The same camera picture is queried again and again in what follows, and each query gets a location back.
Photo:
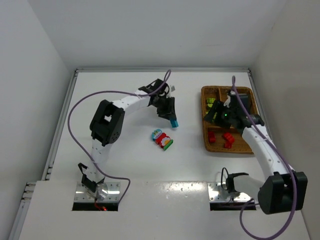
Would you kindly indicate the red flower picture lego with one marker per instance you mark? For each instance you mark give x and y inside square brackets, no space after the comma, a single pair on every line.
[162,140]

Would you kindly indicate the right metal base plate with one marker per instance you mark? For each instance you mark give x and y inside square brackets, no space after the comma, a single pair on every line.
[218,195]

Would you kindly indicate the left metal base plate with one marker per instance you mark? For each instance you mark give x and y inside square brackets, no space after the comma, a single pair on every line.
[106,193]

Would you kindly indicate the metal base plate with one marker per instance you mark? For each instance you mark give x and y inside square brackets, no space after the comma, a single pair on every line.
[218,195]
[106,193]

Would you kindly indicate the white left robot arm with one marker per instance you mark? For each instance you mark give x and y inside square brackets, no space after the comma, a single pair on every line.
[107,123]

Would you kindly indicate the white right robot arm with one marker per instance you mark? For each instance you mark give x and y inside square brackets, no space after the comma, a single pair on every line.
[283,186]

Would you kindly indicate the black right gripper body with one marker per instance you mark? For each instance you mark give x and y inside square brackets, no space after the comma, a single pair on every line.
[217,113]

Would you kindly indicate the small red lego brick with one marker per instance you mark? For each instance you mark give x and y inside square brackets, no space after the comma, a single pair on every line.
[229,137]

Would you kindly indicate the lime lego brick in basket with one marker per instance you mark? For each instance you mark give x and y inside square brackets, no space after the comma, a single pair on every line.
[210,100]

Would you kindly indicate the wicker divided basket tray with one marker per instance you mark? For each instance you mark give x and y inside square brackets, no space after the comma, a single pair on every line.
[239,146]

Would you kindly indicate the blue lego brick from stack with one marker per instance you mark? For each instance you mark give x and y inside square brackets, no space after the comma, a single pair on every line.
[174,123]

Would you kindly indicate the red long lego brick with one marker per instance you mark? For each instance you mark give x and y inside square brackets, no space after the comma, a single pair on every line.
[211,137]

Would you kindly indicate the red curved lego brick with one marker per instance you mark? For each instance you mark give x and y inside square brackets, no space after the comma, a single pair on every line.
[228,145]

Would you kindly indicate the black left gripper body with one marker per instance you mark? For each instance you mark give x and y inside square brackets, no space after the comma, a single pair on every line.
[165,110]

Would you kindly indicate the green flat lego base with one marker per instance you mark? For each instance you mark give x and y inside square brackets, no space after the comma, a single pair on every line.
[168,144]

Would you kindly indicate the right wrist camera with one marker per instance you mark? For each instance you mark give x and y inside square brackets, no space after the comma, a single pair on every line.
[231,95]

